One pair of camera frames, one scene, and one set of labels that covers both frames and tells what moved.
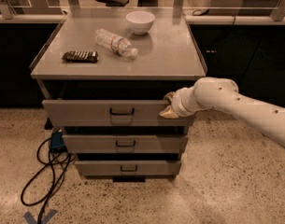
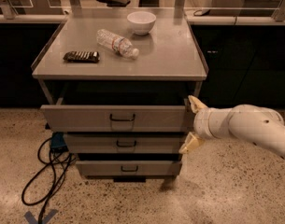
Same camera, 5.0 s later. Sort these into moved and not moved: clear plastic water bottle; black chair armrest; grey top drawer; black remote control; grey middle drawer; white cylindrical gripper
Moved: grey top drawer; white cylindrical gripper
Not moved: black chair armrest; clear plastic water bottle; grey middle drawer; black remote control
